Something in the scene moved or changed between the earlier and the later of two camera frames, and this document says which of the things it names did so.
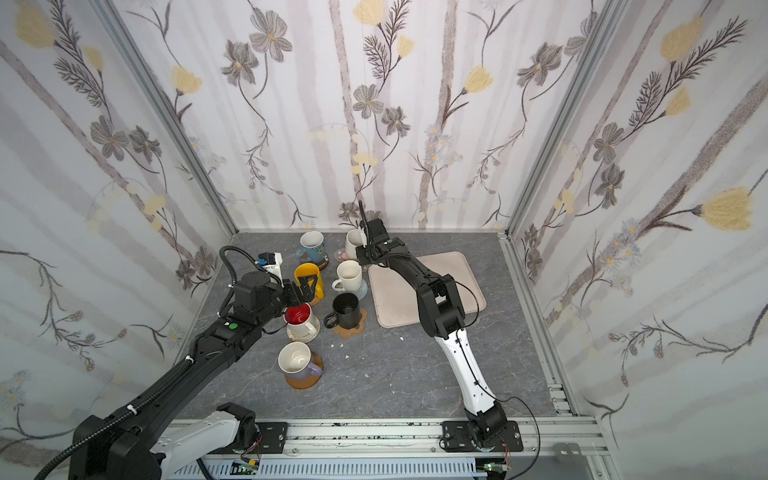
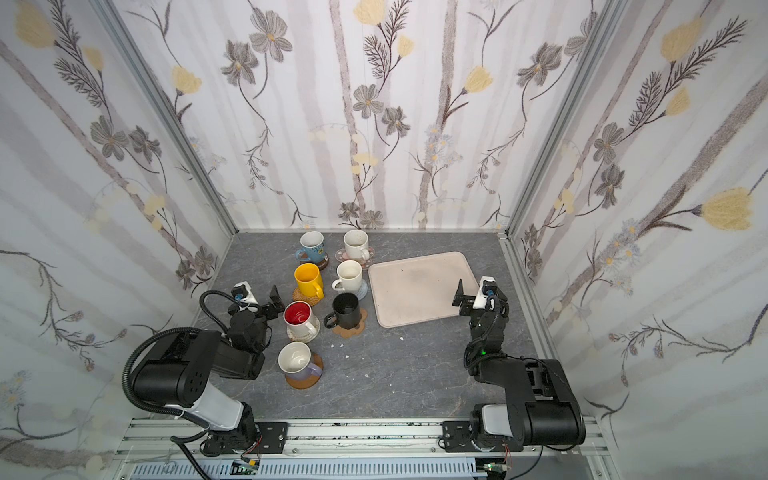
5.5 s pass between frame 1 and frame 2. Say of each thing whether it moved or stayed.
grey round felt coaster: stayed
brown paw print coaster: stayed
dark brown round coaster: stayed
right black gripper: moved
